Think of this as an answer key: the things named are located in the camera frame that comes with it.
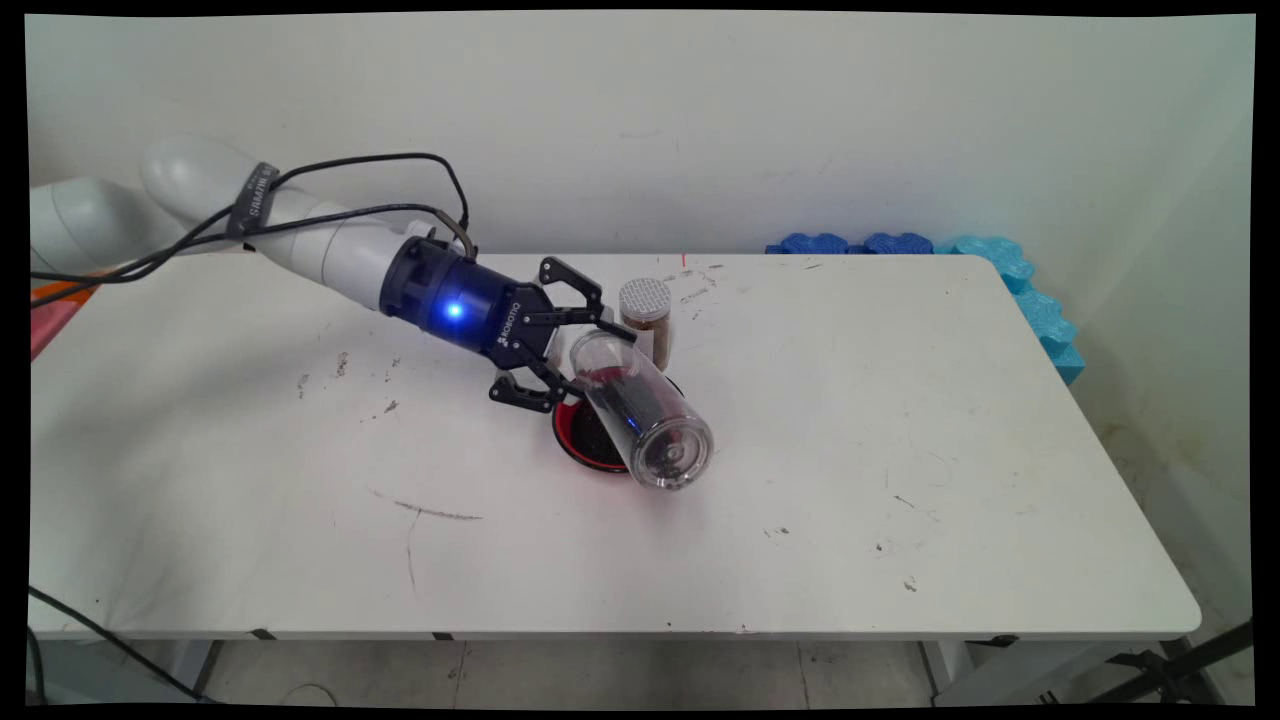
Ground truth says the white lidded spice jar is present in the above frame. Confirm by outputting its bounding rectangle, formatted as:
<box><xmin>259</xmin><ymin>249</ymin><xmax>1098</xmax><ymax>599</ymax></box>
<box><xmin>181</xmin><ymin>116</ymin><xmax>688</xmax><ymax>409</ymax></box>
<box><xmin>618</xmin><ymin>278</ymin><xmax>673</xmax><ymax>373</ymax></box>

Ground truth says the red bowl with dark grounds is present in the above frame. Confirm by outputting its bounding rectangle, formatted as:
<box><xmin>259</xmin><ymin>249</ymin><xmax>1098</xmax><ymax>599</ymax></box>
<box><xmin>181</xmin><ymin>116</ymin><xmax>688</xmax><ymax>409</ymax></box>
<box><xmin>552</xmin><ymin>375</ymin><xmax>686</xmax><ymax>473</ymax></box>

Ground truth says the clear plastic jar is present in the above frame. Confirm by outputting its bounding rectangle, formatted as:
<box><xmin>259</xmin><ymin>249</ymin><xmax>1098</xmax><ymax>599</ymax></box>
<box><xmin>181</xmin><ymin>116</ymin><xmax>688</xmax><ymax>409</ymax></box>
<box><xmin>568</xmin><ymin>328</ymin><xmax>715</xmax><ymax>493</ymax></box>

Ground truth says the braided gripper cable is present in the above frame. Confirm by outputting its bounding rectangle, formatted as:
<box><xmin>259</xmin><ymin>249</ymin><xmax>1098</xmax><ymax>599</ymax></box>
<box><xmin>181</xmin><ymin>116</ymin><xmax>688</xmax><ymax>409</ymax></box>
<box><xmin>30</xmin><ymin>203</ymin><xmax>479</xmax><ymax>301</ymax></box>

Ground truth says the cyan foam mat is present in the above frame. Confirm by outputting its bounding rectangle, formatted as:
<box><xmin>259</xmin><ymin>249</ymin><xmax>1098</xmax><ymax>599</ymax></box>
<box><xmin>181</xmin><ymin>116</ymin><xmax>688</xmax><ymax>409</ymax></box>
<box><xmin>935</xmin><ymin>235</ymin><xmax>1087</xmax><ymax>386</ymax></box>

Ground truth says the black tripod stand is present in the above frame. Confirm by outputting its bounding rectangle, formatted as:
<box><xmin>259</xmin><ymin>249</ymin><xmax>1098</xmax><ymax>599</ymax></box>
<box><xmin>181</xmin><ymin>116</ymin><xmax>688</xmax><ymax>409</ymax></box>
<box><xmin>1090</xmin><ymin>620</ymin><xmax>1253</xmax><ymax>706</ymax></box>

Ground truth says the orange block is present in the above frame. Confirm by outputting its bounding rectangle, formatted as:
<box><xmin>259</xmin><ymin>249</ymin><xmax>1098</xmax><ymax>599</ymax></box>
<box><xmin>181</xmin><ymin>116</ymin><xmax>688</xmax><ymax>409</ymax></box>
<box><xmin>30</xmin><ymin>265</ymin><xmax>106</xmax><ymax>301</ymax></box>

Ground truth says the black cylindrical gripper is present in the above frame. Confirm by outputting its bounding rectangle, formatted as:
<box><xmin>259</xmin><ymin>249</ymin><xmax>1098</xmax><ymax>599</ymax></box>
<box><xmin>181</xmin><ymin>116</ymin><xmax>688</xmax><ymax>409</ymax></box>
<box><xmin>378</xmin><ymin>235</ymin><xmax>639</xmax><ymax>414</ymax></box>

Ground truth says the pink pad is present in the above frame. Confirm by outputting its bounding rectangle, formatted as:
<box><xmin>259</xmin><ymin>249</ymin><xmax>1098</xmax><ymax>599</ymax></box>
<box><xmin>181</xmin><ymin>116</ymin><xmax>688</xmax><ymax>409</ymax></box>
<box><xmin>30</xmin><ymin>298</ymin><xmax>81</xmax><ymax>359</ymax></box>

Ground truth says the black floor cable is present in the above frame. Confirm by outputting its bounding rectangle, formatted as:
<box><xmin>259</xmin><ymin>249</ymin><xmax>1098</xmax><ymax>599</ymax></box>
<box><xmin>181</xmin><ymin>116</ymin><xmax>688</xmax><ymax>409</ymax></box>
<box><xmin>28</xmin><ymin>585</ymin><xmax>206</xmax><ymax>704</ymax></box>

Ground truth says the black velcro strap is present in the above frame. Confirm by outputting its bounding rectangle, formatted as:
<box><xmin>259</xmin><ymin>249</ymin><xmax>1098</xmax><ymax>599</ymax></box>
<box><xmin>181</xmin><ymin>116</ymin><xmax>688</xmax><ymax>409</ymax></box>
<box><xmin>226</xmin><ymin>162</ymin><xmax>281</xmax><ymax>241</ymax></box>

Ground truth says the white table leg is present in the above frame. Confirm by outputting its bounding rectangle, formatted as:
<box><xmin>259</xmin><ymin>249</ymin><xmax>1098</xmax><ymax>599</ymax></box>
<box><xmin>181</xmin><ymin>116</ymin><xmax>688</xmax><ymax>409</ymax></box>
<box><xmin>168</xmin><ymin>640</ymin><xmax>216</xmax><ymax>696</ymax></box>

